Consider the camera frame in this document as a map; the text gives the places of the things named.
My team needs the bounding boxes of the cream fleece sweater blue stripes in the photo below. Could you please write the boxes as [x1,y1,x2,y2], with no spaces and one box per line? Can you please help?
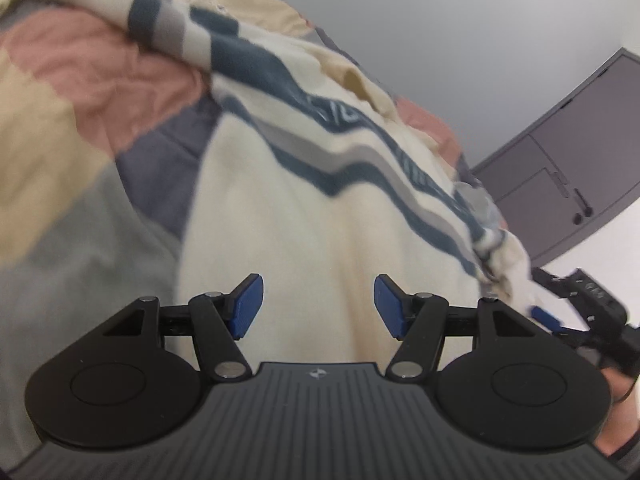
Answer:
[37,0,538,367]

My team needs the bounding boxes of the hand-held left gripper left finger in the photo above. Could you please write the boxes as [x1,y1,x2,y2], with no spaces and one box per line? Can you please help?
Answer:
[102,274,264,382]

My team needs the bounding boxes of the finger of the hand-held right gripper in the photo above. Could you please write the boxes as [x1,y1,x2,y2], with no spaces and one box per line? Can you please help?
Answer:
[531,267,577,302]
[530,305,598,350]

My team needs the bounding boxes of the person's right hand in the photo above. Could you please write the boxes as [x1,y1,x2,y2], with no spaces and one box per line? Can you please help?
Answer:
[595,367,640,461]

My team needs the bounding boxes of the grey door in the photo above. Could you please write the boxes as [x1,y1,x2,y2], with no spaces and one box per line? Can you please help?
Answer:
[472,47,640,267]

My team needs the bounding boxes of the pastel patchwork quilt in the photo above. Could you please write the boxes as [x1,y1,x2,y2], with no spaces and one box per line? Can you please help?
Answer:
[0,0,483,461]

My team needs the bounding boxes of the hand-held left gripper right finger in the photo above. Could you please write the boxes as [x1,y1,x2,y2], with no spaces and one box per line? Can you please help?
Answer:
[375,274,541,382]

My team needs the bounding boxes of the person's grey clothing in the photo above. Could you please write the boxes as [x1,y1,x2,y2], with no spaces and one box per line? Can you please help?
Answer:
[607,435,640,473]

